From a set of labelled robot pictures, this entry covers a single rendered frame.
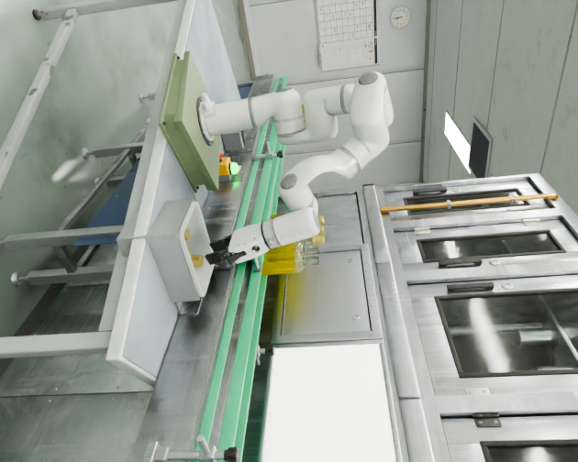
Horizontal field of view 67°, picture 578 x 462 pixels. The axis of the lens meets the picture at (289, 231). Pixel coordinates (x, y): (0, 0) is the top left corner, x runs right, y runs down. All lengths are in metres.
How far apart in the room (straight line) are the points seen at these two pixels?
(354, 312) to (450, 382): 0.34
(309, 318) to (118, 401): 0.61
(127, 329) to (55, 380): 0.62
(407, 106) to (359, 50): 1.22
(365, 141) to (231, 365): 0.66
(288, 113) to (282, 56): 5.85
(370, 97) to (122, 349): 0.83
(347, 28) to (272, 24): 1.10
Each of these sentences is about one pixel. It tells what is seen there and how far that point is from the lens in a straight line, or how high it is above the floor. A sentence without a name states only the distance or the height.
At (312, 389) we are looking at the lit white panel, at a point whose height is 1.11.
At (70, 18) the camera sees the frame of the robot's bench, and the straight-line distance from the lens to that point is 2.17.
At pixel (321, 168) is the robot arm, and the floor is 1.19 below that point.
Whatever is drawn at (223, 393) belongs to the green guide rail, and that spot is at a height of 0.92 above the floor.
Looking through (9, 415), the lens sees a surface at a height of 0.22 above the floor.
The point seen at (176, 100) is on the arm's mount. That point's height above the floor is 0.79.
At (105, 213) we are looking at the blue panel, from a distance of 1.74.
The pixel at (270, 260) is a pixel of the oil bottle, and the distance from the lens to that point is 1.42.
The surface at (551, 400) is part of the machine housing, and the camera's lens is 1.34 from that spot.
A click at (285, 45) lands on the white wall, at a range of 7.18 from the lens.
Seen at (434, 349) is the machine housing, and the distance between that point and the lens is 1.39.
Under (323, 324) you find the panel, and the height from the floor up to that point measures 1.14.
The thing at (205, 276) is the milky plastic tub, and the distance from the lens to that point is 1.27.
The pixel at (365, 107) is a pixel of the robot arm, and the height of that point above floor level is 1.31.
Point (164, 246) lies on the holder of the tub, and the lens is 1.11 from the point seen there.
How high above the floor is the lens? 1.22
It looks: 7 degrees down
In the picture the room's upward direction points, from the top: 85 degrees clockwise
